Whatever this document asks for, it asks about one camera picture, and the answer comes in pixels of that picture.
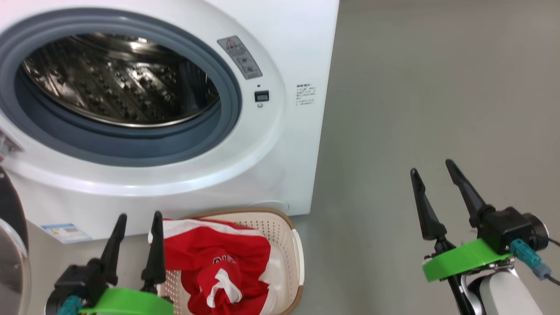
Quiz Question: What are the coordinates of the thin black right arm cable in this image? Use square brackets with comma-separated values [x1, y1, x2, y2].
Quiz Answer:
[547, 236, 560, 287]

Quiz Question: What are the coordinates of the cream perforated laundry basket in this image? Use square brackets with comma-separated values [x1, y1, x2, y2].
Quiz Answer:
[157, 208, 305, 315]

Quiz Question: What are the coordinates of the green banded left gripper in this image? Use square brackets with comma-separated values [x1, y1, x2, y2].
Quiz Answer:
[81, 211, 174, 315]

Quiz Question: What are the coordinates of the white front-load washing machine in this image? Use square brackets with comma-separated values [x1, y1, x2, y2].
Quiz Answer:
[0, 0, 340, 243]

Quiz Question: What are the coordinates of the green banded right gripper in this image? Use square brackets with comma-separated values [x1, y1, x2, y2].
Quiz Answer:
[410, 159, 515, 283]

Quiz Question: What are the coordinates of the teal right cable connector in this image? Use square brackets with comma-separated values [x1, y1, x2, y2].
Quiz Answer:
[510, 239, 553, 280]

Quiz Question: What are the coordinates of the round glass washing machine door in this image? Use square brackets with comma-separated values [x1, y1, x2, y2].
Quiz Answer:
[0, 166, 32, 315]

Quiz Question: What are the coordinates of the blue energy label sticker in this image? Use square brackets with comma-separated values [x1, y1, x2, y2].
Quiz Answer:
[41, 223, 93, 244]

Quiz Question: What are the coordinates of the teal cable connector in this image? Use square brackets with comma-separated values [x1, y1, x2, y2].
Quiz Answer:
[56, 295, 84, 315]
[510, 239, 553, 280]

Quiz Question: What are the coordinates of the teal left cable connector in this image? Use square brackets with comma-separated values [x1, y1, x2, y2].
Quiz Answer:
[56, 295, 84, 315]

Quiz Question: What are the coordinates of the red and white garment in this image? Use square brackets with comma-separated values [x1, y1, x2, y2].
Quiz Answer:
[148, 219, 280, 315]

